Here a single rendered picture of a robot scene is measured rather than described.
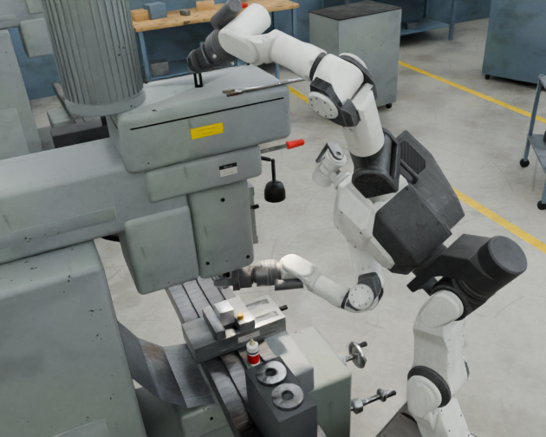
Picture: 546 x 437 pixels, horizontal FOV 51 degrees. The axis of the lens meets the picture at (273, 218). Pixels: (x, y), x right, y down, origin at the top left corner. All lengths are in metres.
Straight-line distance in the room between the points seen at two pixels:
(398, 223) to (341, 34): 4.62
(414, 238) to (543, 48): 6.03
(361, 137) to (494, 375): 2.28
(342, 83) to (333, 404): 1.42
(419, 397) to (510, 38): 6.16
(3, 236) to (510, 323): 2.94
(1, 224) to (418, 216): 1.06
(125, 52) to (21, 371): 0.85
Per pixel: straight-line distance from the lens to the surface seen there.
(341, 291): 1.83
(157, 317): 3.75
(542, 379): 3.45
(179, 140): 1.50
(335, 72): 1.24
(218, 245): 1.72
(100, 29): 1.42
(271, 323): 2.08
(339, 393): 2.30
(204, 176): 1.57
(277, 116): 1.58
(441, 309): 1.61
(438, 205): 1.60
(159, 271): 1.68
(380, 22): 6.33
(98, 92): 1.46
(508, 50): 7.64
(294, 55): 1.27
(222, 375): 2.00
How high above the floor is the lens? 2.37
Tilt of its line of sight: 31 degrees down
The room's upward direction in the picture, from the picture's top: 4 degrees counter-clockwise
